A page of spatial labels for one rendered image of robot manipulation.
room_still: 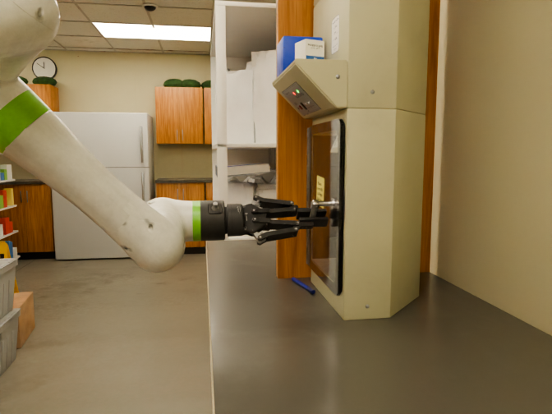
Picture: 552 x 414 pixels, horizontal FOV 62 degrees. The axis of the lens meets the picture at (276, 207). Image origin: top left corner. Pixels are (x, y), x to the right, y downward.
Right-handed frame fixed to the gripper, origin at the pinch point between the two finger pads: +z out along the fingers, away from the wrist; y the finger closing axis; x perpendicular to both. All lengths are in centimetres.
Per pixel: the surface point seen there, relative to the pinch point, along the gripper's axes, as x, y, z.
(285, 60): -20.3, 33.4, -4.8
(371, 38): -34.3, 21.5, 10.4
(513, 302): 9, -20, 48
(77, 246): 408, 269, -178
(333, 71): -29.3, 16.5, 2.1
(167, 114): 318, 408, -69
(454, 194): 13, 17, 48
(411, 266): 9.4, -8.9, 25.8
